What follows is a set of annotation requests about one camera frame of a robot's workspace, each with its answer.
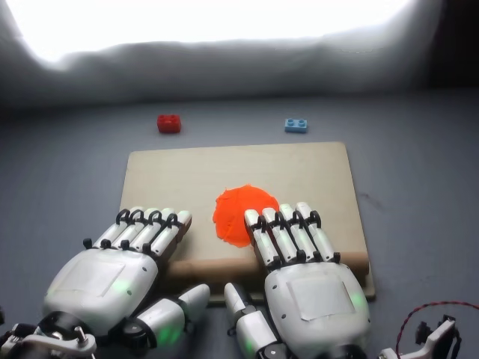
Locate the grey table cloth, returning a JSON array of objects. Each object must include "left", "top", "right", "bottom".
[{"left": 0, "top": 91, "right": 479, "bottom": 359}]

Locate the red and black twisted cable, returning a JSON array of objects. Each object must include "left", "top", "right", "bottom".
[{"left": 396, "top": 301, "right": 479, "bottom": 356}]

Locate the wooden rolling pin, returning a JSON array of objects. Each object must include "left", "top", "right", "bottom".
[{"left": 164, "top": 251, "right": 370, "bottom": 286}]

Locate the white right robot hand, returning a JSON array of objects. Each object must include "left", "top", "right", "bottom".
[{"left": 223, "top": 201, "right": 372, "bottom": 359}]

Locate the blue toy brick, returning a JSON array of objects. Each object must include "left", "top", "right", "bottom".
[{"left": 283, "top": 117, "right": 311, "bottom": 134}]

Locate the white backdrop cloth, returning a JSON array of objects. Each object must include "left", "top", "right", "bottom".
[{"left": 0, "top": 0, "right": 479, "bottom": 113}]

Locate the light wooden board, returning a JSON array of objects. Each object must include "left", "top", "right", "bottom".
[{"left": 118, "top": 141, "right": 377, "bottom": 306}]

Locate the flat orange dough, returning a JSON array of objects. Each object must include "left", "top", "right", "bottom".
[{"left": 212, "top": 184, "right": 281, "bottom": 250}]

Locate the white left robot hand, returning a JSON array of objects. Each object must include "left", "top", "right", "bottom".
[{"left": 43, "top": 206, "right": 211, "bottom": 351}]

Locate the red toy brick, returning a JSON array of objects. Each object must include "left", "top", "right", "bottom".
[{"left": 156, "top": 114, "right": 183, "bottom": 135}]

